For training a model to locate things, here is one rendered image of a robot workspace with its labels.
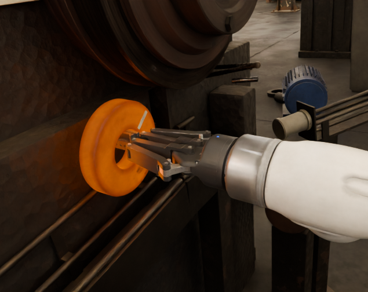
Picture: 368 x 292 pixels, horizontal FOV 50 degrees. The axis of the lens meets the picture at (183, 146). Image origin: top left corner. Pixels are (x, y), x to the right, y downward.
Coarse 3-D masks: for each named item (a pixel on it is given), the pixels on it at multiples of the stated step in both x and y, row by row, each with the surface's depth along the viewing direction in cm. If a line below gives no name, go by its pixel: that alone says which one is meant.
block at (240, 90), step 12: (216, 96) 98; (228, 96) 96; (240, 96) 95; (252, 96) 98; (216, 108) 100; (228, 108) 98; (240, 108) 96; (252, 108) 99; (216, 120) 101; (228, 120) 99; (240, 120) 97; (252, 120) 101; (216, 132) 102; (228, 132) 100; (240, 132) 99; (252, 132) 102
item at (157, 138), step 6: (144, 132) 62; (150, 132) 63; (150, 138) 62; (156, 138) 61; (162, 138) 60; (168, 138) 60; (174, 138) 60; (180, 138) 59; (186, 138) 59; (192, 138) 58; (198, 138) 58; (168, 144) 60; (192, 144) 58; (198, 144) 57
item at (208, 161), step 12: (180, 144) 59; (204, 144) 58; (216, 144) 52; (228, 144) 52; (180, 156) 55; (192, 156) 55; (204, 156) 52; (216, 156) 52; (192, 168) 53; (204, 168) 52; (216, 168) 52; (204, 180) 54; (216, 180) 52
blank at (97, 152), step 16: (96, 112) 60; (112, 112) 59; (128, 112) 62; (144, 112) 66; (96, 128) 58; (112, 128) 60; (128, 128) 63; (144, 128) 67; (80, 144) 59; (96, 144) 57; (112, 144) 60; (80, 160) 59; (96, 160) 58; (112, 160) 61; (128, 160) 67; (96, 176) 59; (112, 176) 62; (128, 176) 65; (144, 176) 69; (112, 192) 63; (128, 192) 66
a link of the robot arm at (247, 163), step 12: (240, 144) 50; (252, 144) 50; (264, 144) 50; (276, 144) 49; (228, 156) 52; (240, 156) 49; (252, 156) 49; (264, 156) 48; (228, 168) 50; (240, 168) 49; (252, 168) 48; (264, 168) 48; (228, 180) 50; (240, 180) 49; (252, 180) 48; (264, 180) 48; (228, 192) 51; (240, 192) 50; (252, 192) 49; (264, 204) 50
